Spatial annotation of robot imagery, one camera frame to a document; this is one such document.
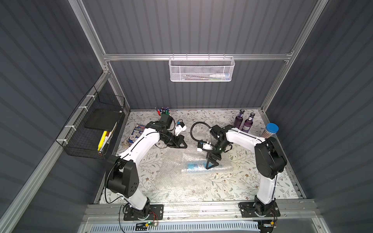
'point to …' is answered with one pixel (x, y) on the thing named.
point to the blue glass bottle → (191, 165)
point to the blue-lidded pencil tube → (271, 129)
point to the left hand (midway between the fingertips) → (187, 148)
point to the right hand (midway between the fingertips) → (209, 161)
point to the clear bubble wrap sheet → (182, 178)
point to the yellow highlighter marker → (102, 140)
